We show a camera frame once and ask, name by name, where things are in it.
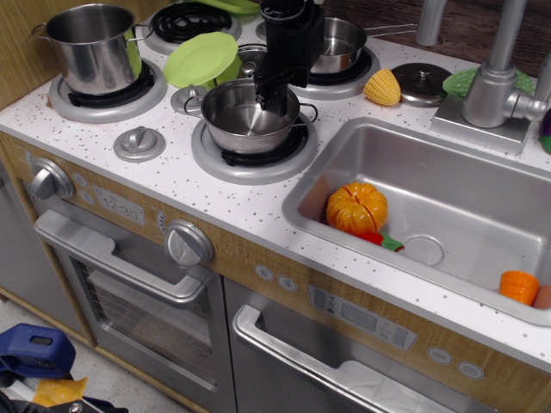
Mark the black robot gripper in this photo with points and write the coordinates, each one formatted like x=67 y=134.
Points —
x=294 y=39

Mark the small steel two-handled pan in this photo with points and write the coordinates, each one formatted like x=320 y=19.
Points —
x=237 y=123

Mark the back right stove burner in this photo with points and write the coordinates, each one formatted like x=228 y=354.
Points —
x=341 y=85

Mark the stove burner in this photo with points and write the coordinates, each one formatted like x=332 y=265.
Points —
x=341 y=85
x=134 y=100
x=209 y=157

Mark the front right stove burner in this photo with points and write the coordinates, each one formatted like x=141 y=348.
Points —
x=209 y=157

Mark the front left stove burner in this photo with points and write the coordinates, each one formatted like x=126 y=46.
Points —
x=134 y=100

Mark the light green plastic plate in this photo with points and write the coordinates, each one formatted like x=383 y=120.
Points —
x=207 y=60

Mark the grey countertop knob back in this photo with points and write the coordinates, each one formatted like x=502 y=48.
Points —
x=188 y=100

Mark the grey countertop knob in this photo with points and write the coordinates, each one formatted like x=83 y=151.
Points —
x=139 y=145
x=188 y=100

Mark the green plastic plate at back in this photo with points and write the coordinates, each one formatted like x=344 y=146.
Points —
x=236 y=7

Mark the yellow toy corn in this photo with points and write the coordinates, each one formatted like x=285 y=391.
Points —
x=383 y=88

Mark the back left coil burner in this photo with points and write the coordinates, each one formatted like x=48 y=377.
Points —
x=169 y=27

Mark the grey countertop knob front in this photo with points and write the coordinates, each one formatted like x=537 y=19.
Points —
x=139 y=145

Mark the orange toy pumpkin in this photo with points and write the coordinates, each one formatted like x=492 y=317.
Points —
x=357 y=208

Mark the steel pot lid with knob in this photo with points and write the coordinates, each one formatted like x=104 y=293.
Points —
x=421 y=84

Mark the right silver oven knob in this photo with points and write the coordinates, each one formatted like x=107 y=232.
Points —
x=186 y=245

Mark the silver oven knob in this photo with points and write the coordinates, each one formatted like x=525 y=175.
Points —
x=49 y=180
x=186 y=245

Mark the tall steel stock pot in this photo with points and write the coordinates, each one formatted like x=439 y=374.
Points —
x=96 y=47

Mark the red green toy strawberry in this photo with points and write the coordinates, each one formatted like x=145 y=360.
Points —
x=383 y=240

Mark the green toy leafy vegetable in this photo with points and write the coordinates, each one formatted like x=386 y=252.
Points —
x=459 y=83

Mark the oven clock display panel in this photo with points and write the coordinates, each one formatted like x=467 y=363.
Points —
x=121 y=206

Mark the silver toy faucet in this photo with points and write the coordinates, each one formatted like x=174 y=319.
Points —
x=495 y=113

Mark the grey toy sink basin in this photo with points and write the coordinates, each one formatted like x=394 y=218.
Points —
x=464 y=216

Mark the left silver oven knob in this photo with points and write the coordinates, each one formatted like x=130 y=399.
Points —
x=49 y=180

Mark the toy oven door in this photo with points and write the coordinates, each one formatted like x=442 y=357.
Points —
x=166 y=321

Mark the toy dishwasher door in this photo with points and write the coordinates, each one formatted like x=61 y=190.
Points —
x=286 y=362

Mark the purple toy eggplant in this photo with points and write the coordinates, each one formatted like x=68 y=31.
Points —
x=545 y=133

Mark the small orange toy piece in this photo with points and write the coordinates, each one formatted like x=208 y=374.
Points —
x=520 y=286

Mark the blue plastic clamp tool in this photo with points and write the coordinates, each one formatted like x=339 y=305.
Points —
x=34 y=352

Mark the steel saucepan with long handle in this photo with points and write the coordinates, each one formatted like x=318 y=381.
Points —
x=343 y=42

